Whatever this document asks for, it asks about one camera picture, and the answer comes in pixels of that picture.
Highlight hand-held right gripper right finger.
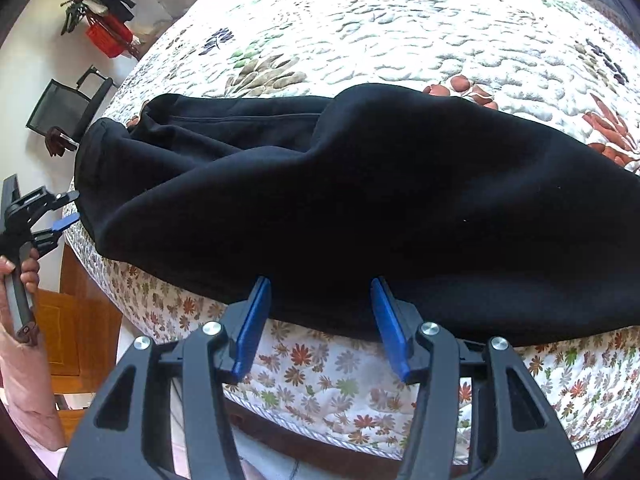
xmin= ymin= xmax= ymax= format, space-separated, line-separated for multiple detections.
xmin=370 ymin=276 xmax=586 ymax=480

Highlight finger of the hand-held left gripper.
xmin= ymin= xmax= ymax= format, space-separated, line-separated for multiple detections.
xmin=19 ymin=187 xmax=81 ymax=217
xmin=30 ymin=213 xmax=82 ymax=256

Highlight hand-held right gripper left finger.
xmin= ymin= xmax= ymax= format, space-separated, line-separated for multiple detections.
xmin=59 ymin=276 xmax=273 ymax=480

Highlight black pants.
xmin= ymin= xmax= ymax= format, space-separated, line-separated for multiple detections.
xmin=74 ymin=82 xmax=640 ymax=348

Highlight person's left hand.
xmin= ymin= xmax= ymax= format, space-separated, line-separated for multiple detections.
xmin=0 ymin=247 xmax=42 ymax=333

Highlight wooden cabinet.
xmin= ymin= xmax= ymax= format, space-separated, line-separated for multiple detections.
xmin=32 ymin=245 xmax=124 ymax=413

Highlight black mesh office chair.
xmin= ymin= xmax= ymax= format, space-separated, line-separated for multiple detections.
xmin=26 ymin=65 xmax=117 ymax=153

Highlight wooden coat rack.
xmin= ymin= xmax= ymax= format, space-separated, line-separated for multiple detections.
xmin=49 ymin=0 xmax=143 ymax=62

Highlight red bag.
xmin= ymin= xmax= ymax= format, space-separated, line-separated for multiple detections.
xmin=85 ymin=12 xmax=135 ymax=59

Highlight floral quilted bedspread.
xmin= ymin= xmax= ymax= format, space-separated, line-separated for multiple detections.
xmin=62 ymin=0 xmax=640 ymax=453

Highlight dark wooden bed frame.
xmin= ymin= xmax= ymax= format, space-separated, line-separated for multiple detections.
xmin=222 ymin=397 xmax=475 ymax=467

